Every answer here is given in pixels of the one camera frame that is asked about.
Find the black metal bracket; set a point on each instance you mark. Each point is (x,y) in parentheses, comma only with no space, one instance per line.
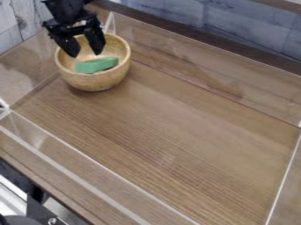
(39,213)

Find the wooden bowl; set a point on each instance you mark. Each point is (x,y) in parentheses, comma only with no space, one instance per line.
(100,80)

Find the clear acrylic enclosure wall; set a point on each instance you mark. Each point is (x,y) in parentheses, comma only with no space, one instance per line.
(190,144)

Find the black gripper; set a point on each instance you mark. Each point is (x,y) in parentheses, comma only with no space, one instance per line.
(72,20)

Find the green rectangular block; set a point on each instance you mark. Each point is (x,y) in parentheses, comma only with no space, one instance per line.
(96,65)

